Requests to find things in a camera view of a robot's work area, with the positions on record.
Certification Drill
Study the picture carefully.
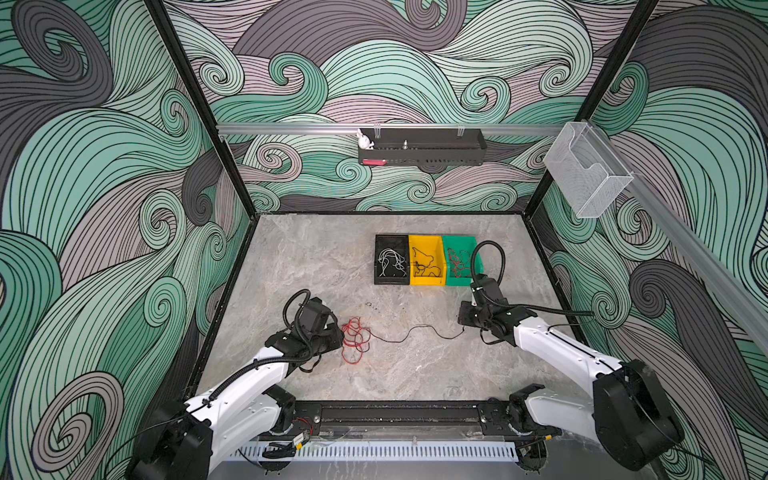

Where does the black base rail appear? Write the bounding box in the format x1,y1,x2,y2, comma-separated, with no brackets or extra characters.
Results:
164,400,637,439

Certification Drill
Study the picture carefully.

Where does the yellow plastic bin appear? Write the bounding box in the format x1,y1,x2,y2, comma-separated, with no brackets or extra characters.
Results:
408,235,446,287

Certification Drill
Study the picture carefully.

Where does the clear acrylic wall holder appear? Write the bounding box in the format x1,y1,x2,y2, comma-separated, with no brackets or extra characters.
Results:
544,121,634,219

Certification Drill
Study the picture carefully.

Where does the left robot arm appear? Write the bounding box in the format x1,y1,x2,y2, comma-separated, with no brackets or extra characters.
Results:
123,289,344,479

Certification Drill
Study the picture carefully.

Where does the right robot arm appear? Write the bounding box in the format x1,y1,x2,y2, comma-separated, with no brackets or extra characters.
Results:
458,242,685,471

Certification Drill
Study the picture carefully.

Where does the black wall shelf tray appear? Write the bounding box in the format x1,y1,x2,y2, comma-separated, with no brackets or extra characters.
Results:
358,128,488,173

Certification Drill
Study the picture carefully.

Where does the white cable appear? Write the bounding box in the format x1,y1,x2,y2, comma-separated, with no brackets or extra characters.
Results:
376,247,410,282

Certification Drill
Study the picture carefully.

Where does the black cable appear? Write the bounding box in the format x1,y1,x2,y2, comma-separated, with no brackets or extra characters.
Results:
411,248,444,280
367,323,466,344

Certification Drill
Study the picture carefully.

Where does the aluminium wall rail back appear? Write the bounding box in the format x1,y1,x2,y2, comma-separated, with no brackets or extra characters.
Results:
216,122,565,137

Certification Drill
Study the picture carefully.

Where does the aluminium wall rail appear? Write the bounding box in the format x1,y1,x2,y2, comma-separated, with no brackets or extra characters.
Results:
596,129,767,346
216,122,565,137

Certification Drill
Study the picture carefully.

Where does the aluminium wall rail right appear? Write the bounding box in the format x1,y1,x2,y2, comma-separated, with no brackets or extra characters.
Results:
596,129,767,346

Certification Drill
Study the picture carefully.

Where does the white slotted cable duct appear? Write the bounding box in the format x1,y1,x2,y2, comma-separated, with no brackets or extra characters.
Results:
239,440,520,464

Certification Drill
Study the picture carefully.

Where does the white rabbit figurine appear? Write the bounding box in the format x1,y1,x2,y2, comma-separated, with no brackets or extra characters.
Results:
356,129,374,150

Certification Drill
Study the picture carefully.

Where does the black plastic bin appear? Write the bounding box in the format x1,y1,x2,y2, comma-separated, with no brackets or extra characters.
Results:
373,234,410,285

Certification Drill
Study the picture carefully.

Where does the green plastic bin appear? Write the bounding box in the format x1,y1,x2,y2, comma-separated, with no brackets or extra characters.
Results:
442,236,477,287

